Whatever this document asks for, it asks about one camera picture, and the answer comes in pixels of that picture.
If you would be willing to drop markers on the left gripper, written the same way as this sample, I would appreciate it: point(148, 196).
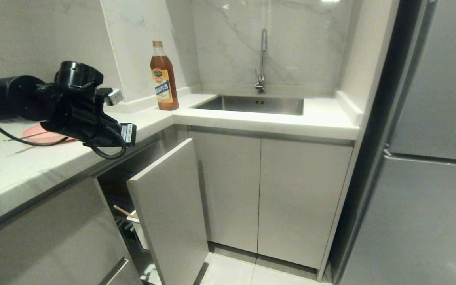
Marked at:
point(79, 118)

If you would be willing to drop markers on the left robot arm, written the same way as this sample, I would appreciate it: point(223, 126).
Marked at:
point(12, 99)

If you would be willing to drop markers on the pull-out cabinet front panel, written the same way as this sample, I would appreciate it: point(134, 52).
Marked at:
point(172, 213)

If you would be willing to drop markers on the pink plate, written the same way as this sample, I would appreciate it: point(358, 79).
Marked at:
point(41, 139)

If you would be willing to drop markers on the brown sauce bottle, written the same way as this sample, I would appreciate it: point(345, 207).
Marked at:
point(164, 79)

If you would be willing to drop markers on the white utensil holder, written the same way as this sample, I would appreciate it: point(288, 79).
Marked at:
point(140, 231)

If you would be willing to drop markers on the grey drawer front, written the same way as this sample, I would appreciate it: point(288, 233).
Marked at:
point(46, 245)

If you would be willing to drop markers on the grey cabinet door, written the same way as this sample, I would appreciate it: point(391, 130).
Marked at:
point(228, 194)
point(299, 206)

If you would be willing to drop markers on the steel sink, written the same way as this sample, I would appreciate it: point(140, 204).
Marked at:
point(251, 104)

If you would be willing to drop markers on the chrome faucet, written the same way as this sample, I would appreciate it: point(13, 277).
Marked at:
point(263, 55)

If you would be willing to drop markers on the grey refrigerator body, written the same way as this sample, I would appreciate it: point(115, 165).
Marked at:
point(374, 138)

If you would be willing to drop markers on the large grey refrigerator door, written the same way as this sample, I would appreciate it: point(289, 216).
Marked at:
point(422, 225)

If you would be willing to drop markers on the small grey refrigerator door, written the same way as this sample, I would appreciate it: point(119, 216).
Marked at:
point(441, 79)

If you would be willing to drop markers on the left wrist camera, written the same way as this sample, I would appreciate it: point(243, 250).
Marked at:
point(114, 96)

